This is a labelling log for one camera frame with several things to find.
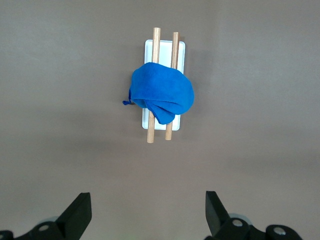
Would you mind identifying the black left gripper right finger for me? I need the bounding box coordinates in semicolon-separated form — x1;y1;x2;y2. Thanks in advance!
204;191;303;240

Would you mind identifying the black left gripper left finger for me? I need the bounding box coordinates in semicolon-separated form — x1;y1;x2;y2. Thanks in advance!
0;192;92;240

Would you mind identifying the white rack with wooden bars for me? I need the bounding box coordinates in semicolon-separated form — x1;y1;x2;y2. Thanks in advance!
141;27;186;144

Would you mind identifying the blue microfibre towel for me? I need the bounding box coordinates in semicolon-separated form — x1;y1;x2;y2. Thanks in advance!
122;62;195;125

